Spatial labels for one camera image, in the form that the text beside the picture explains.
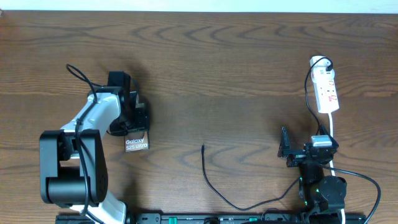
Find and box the Galaxy S25 Ultra smartphone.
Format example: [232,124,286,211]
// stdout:
[124,131,150,152]

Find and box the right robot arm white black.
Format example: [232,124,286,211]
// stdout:
[277,126,347,223]

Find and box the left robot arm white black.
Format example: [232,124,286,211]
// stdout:
[39,86,149,223]

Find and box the white power strip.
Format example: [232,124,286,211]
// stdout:
[310,55,340,114]

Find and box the white power strip cord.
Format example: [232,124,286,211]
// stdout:
[328,112,346,224]

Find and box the black charger cable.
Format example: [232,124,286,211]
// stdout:
[201,56,334,212]

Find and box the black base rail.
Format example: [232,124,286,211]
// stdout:
[55,212,366,224]

